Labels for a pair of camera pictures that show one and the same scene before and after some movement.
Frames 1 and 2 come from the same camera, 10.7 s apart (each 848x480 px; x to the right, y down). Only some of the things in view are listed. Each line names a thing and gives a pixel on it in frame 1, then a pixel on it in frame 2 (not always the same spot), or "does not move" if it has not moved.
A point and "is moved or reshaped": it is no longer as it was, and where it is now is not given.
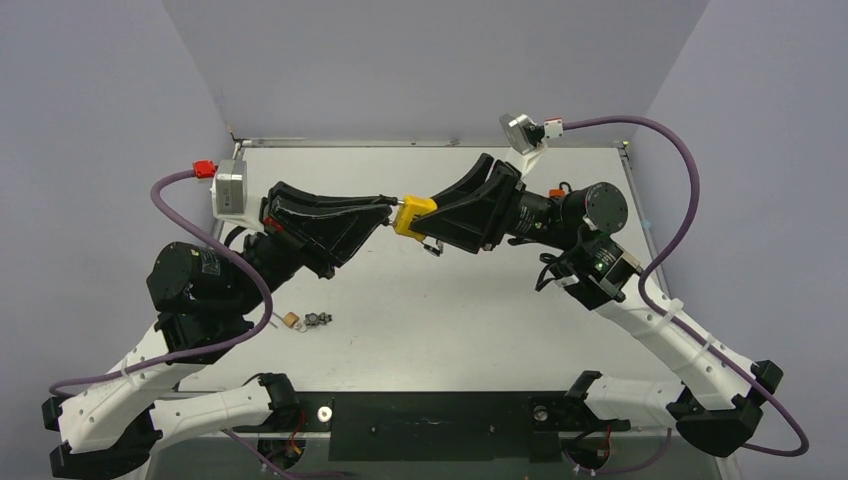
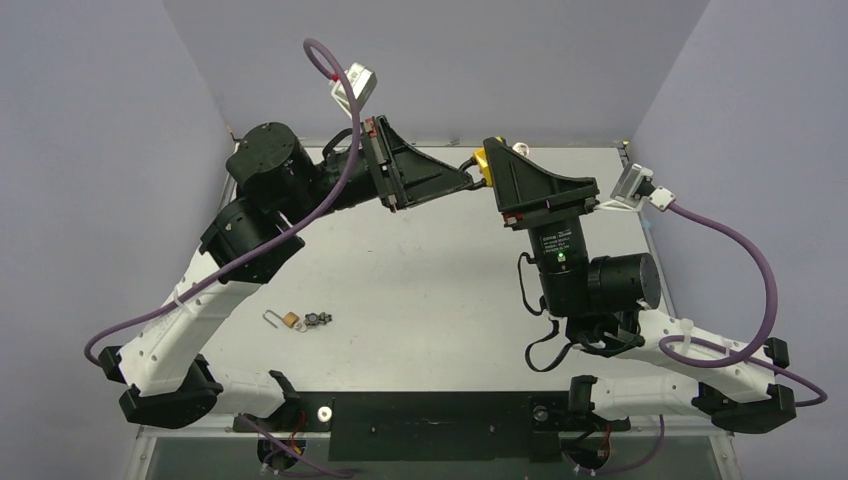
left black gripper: x=325 y=238 -> x=420 y=177
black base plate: x=438 y=426 does not move
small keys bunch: x=312 y=319 does not move
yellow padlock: x=413 y=206 is moved or reshaped
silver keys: x=433 y=245 is moved or reshaped
